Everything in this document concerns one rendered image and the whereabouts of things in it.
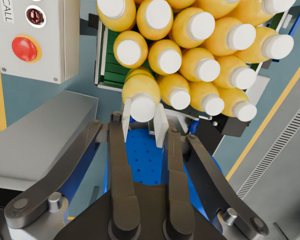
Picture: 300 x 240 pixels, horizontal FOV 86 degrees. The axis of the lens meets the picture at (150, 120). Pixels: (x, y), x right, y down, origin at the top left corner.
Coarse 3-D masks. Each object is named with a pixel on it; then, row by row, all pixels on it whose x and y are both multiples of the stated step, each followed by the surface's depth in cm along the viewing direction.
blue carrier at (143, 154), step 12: (132, 132) 46; (144, 132) 47; (132, 144) 41; (144, 144) 42; (132, 156) 37; (144, 156) 37; (156, 156) 38; (132, 168) 33; (144, 168) 34; (156, 168) 35; (144, 180) 31; (156, 180) 32; (192, 192) 31; (204, 216) 29
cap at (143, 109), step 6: (138, 96) 23; (144, 96) 23; (132, 102) 22; (138, 102) 22; (144, 102) 23; (150, 102) 23; (132, 108) 23; (138, 108) 23; (144, 108) 23; (150, 108) 23; (132, 114) 23; (138, 114) 23; (144, 114) 23; (150, 114) 23; (138, 120) 24; (144, 120) 24
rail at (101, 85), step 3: (99, 84) 42; (102, 84) 42; (105, 84) 43; (108, 84) 44; (111, 84) 44; (99, 87) 42; (102, 87) 42; (105, 87) 42; (108, 87) 42; (111, 87) 42; (114, 87) 42; (117, 87) 43; (120, 87) 44; (117, 90) 43; (120, 90) 43
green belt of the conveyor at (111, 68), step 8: (136, 8) 41; (136, 24) 43; (112, 32) 43; (112, 40) 44; (152, 40) 45; (112, 48) 45; (112, 56) 46; (112, 64) 47; (144, 64) 48; (112, 72) 48; (120, 72) 48; (152, 72) 49; (104, 80) 49; (120, 80) 49
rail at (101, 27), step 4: (100, 20) 35; (100, 24) 36; (100, 28) 36; (100, 32) 36; (100, 36) 37; (100, 40) 37; (100, 44) 38; (100, 48) 38; (100, 52) 39; (96, 56) 39; (100, 56) 40; (96, 60) 39; (100, 60) 40; (96, 64) 39; (100, 64) 41; (96, 68) 40; (100, 68) 42; (96, 72) 40; (100, 72) 43; (96, 76) 41; (96, 80) 41
